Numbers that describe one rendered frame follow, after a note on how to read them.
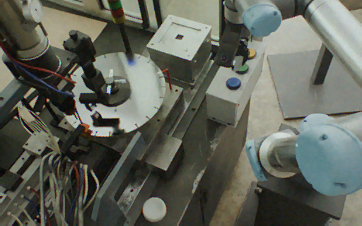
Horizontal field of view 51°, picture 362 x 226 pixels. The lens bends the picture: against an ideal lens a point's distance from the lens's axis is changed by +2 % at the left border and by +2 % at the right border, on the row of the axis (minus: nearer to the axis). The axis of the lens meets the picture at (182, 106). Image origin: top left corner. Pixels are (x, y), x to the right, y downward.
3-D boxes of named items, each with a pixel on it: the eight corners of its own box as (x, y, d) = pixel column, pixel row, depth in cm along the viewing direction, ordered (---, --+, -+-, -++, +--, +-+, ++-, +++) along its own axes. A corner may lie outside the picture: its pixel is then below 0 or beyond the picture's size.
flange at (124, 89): (95, 107, 114) (92, 102, 111) (96, 80, 120) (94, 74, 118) (131, 102, 113) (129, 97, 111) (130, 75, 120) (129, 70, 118)
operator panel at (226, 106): (236, 63, 145) (237, 34, 133) (263, 70, 142) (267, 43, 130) (206, 118, 132) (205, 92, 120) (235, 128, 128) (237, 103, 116)
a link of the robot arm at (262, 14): (301, 3, 80) (279, -27, 86) (251, 18, 79) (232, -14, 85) (295, 30, 86) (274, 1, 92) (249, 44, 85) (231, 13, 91)
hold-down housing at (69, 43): (97, 76, 105) (73, 21, 88) (109, 83, 103) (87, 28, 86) (83, 89, 102) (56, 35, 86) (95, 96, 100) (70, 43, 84)
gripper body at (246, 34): (255, 39, 110) (259, 6, 100) (244, 59, 106) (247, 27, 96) (230, 32, 112) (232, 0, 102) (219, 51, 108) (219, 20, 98)
